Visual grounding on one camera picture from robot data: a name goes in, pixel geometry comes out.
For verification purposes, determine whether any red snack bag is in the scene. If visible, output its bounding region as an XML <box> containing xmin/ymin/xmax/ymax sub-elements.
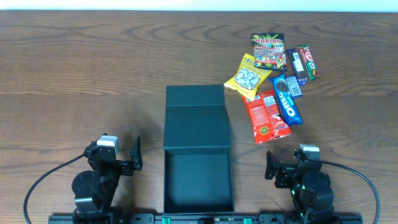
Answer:
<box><xmin>242</xmin><ymin>90</ymin><xmax>292</xmax><ymax>144</ymax></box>

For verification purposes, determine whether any dark green gift box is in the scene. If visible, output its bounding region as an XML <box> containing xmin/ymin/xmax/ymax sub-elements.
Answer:
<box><xmin>163</xmin><ymin>85</ymin><xmax>234</xmax><ymax>213</ymax></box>

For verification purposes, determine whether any blue Oreo cookie pack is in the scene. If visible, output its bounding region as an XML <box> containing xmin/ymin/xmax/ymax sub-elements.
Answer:
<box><xmin>268</xmin><ymin>73</ymin><xmax>303</xmax><ymax>126</ymax></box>

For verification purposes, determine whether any yellow seed snack bag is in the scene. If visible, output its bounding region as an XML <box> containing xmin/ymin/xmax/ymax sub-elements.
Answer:
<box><xmin>224</xmin><ymin>54</ymin><xmax>272</xmax><ymax>101</ymax></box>

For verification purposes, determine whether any Haribo gummy candy bag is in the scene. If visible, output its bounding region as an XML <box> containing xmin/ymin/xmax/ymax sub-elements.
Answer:
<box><xmin>251</xmin><ymin>32</ymin><xmax>287</xmax><ymax>72</ymax></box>

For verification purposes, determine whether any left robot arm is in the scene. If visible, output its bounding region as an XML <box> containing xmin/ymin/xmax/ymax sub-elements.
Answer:
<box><xmin>72</xmin><ymin>134</ymin><xmax>143</xmax><ymax>223</ymax></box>

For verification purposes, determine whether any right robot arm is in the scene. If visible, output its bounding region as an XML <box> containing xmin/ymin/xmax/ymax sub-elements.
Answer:
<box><xmin>265</xmin><ymin>144</ymin><xmax>334</xmax><ymax>223</ymax></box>

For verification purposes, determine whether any small blue snack box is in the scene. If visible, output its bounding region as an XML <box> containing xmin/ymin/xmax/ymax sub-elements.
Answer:
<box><xmin>285</xmin><ymin>76</ymin><xmax>303</xmax><ymax>99</ymax></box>

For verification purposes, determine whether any red green KitKat bar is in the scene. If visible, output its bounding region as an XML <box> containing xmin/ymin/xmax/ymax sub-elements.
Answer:
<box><xmin>298</xmin><ymin>45</ymin><xmax>320</xmax><ymax>80</ymax></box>

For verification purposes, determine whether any dark purple chocolate bar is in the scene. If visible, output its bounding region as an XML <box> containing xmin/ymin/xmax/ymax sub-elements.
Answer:
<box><xmin>286</xmin><ymin>49</ymin><xmax>308</xmax><ymax>86</ymax></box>

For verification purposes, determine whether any black mounting rail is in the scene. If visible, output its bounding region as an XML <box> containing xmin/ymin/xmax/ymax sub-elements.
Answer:
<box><xmin>47</xmin><ymin>212</ymin><xmax>363</xmax><ymax>224</ymax></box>

